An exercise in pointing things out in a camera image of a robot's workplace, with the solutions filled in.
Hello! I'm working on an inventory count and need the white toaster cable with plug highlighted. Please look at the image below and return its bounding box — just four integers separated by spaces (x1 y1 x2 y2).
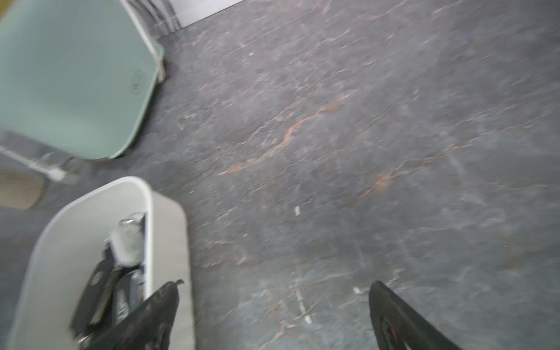
0 143 69 183

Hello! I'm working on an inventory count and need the green toaster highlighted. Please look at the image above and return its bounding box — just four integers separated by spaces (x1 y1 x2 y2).
1 1 165 160

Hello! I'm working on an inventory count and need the white storage box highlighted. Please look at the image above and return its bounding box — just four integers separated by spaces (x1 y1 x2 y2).
7 176 195 349

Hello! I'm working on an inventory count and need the beige textured cup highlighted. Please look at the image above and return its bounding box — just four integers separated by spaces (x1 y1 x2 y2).
1 169 47 210

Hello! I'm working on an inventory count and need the black chrome Bentley key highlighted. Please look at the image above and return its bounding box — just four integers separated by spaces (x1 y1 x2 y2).
112 269 144 325

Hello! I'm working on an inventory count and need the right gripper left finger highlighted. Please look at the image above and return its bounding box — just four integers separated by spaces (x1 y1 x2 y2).
87 279 184 350

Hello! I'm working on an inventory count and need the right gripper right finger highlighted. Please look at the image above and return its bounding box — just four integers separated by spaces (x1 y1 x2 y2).
368 281 460 350

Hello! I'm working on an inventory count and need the white key tag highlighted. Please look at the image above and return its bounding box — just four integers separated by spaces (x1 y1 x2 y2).
109 212 145 268

